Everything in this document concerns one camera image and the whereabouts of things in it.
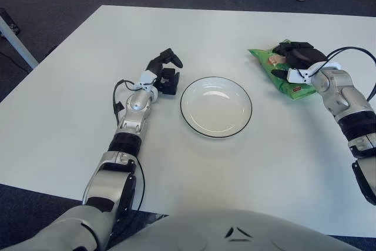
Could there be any black floor cable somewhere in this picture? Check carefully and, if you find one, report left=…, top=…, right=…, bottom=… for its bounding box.
left=0, top=52, right=32, bottom=74

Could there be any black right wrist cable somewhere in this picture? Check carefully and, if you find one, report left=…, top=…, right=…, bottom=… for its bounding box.
left=296, top=46, right=376, bottom=102

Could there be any black left elbow cable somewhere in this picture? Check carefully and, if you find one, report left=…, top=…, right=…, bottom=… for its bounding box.
left=111, top=159, right=146, bottom=234

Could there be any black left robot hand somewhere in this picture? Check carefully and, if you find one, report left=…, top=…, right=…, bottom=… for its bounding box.
left=146, top=48, right=183, bottom=96

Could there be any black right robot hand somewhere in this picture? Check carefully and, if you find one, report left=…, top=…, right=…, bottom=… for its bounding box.
left=271, top=40, right=327, bottom=83

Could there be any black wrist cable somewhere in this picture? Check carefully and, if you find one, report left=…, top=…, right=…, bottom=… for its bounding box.
left=113, top=79, right=142, bottom=128
left=296, top=46, right=376, bottom=102

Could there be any white desk leg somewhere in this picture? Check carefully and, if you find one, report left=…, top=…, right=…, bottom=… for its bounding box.
left=0, top=15, right=39, bottom=69

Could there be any grey robot torso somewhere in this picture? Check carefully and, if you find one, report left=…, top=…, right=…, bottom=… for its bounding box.
left=108, top=208, right=362, bottom=251

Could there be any black wheeled base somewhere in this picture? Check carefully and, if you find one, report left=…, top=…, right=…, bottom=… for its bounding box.
left=0, top=8, right=21, bottom=39

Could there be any white plate with black rim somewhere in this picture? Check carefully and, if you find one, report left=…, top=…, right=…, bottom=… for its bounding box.
left=180, top=76, right=253, bottom=139

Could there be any green potato chips bag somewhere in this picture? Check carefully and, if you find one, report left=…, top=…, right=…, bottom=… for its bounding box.
left=247, top=38, right=318, bottom=101

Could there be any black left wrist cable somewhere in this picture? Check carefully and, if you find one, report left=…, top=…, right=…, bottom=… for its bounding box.
left=113, top=79, right=142, bottom=128

